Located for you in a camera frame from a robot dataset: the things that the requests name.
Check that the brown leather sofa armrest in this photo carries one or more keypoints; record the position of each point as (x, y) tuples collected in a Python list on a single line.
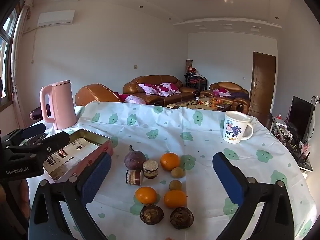
[(95, 95)]

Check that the black television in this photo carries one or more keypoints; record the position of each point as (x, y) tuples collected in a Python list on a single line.
[(301, 117)]

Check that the dark brown wrinkled fruit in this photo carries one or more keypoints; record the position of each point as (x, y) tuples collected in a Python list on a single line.
[(181, 217), (151, 213)]

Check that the brown leather armchair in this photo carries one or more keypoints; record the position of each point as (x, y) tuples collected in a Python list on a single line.
[(237, 90)]

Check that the pink metal tin box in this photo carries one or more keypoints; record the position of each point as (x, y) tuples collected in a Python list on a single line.
[(82, 145)]

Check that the cork-lid jar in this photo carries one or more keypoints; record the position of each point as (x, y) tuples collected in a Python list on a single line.
[(150, 168)]

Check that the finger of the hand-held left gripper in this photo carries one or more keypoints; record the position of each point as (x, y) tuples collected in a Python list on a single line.
[(56, 140), (33, 130)]

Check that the pink electric kettle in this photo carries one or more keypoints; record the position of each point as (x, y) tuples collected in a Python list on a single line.
[(62, 105)]

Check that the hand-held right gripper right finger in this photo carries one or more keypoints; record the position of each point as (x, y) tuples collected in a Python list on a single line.
[(228, 180)]

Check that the stacked dark chairs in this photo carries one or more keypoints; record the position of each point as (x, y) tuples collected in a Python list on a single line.
[(195, 81)]

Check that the white air conditioner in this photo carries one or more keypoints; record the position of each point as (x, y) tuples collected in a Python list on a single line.
[(56, 18)]

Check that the tall patterned vase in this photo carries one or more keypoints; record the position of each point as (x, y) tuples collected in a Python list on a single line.
[(189, 66)]

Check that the brown wooden door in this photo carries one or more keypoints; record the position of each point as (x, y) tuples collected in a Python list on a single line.
[(262, 82)]

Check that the brown longan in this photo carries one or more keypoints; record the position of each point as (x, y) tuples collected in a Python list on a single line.
[(176, 173), (175, 185)]

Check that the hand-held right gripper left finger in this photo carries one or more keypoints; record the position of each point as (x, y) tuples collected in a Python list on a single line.
[(96, 177)]

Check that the orange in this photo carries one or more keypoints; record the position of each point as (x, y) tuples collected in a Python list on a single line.
[(146, 195), (170, 161), (175, 199)]

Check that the white and red floral pillow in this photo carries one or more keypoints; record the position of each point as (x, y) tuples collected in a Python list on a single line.
[(149, 89), (168, 89), (223, 92)]

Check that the white television stand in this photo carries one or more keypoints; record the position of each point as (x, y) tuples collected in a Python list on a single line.
[(287, 135)]

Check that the cluttered coffee table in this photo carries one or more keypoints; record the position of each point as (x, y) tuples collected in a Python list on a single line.
[(197, 103)]

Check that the brown leather three-seat sofa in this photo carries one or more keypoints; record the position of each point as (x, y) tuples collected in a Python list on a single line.
[(155, 80)]

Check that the purple passion fruit with stem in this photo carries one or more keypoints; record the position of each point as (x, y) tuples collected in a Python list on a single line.
[(135, 160)]

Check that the window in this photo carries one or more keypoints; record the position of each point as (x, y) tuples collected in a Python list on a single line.
[(7, 55)]

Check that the pale curtain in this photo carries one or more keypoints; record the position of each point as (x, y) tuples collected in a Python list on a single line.
[(21, 62)]

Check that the white cartoon print mug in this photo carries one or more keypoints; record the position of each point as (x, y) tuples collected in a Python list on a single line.
[(235, 127)]

